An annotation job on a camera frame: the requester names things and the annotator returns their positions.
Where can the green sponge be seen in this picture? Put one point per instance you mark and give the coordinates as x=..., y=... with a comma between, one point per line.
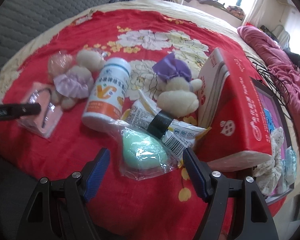
x=141, y=155

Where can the plush bear lilac dress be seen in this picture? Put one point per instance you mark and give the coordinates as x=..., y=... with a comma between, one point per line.
x=72, y=75

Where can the leopard print scrunchie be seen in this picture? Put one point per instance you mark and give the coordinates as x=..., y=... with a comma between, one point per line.
x=267, y=174

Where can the pink item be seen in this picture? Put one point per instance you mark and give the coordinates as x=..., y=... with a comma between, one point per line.
x=44, y=123

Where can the green white tissue pack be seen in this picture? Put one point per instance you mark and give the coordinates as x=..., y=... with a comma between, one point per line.
x=289, y=171

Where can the white vitamin C bottle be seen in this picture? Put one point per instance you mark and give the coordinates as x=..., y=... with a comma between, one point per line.
x=106, y=100

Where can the plush bear purple bow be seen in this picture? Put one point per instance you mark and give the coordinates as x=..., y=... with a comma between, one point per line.
x=179, y=97

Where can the beige bed sheet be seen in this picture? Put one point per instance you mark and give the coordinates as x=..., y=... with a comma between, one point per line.
x=10, y=71

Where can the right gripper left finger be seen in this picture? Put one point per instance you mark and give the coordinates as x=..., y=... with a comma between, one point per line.
x=57, y=209

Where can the red floral blanket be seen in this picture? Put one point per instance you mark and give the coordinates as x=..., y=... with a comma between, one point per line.
x=164, y=207

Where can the red tissue box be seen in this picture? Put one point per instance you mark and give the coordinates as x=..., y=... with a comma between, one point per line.
x=229, y=107

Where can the snack packet with black tape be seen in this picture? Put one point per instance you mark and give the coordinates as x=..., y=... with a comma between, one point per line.
x=175, y=135

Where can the pink crumpled duvet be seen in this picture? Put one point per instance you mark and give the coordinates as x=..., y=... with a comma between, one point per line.
x=279, y=64

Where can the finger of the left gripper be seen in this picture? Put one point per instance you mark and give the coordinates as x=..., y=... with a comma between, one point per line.
x=16, y=110

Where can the framed pink blue picture book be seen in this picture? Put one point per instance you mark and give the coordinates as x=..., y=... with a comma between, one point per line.
x=275, y=117

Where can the clothes on window sill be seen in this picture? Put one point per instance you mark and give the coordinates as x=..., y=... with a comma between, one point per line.
x=234, y=10

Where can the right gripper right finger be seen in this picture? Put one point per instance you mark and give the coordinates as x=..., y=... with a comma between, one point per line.
x=251, y=218

